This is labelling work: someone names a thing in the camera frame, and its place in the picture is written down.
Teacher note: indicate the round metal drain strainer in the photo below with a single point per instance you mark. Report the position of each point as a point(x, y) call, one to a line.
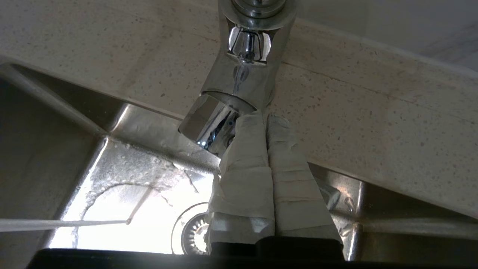
point(190, 231)

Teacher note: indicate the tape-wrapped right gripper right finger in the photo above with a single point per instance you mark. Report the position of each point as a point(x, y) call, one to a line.
point(295, 194)

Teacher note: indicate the stainless steel sink basin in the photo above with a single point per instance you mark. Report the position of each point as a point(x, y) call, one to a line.
point(37, 149)

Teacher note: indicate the chrome gooseneck faucet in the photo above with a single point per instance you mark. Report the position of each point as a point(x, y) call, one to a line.
point(239, 86)

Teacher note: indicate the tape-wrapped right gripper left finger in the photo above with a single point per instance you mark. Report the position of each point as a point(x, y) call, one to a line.
point(242, 186)

